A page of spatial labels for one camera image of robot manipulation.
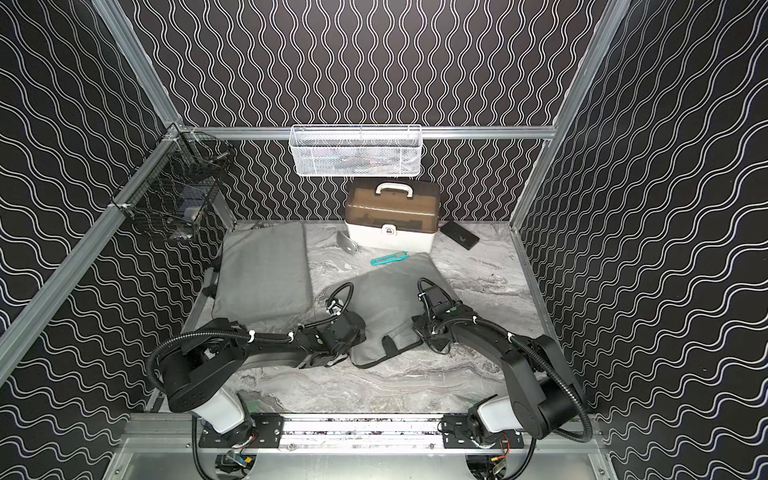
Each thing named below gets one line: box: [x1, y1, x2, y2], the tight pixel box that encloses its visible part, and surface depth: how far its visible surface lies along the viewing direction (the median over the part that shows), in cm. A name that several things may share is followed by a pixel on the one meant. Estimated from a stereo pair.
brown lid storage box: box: [345, 180, 441, 253], surface depth 105 cm
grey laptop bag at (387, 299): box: [349, 252, 442, 368], surface depth 90 cm
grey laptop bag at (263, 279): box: [212, 222, 313, 333], surface depth 103 cm
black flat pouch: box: [440, 221, 480, 250], surface depth 116 cm
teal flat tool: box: [370, 251, 409, 266], surface depth 112 cm
